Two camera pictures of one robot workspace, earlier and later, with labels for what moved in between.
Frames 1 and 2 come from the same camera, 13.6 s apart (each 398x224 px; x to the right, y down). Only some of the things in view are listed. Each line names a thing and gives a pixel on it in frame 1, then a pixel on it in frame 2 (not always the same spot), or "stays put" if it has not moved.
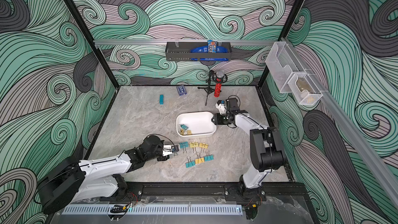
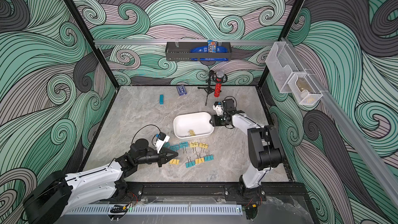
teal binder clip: [190, 163] stays put
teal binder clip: [183, 145] stays put
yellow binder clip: [187, 132] -> [174, 161]
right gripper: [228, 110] stays put
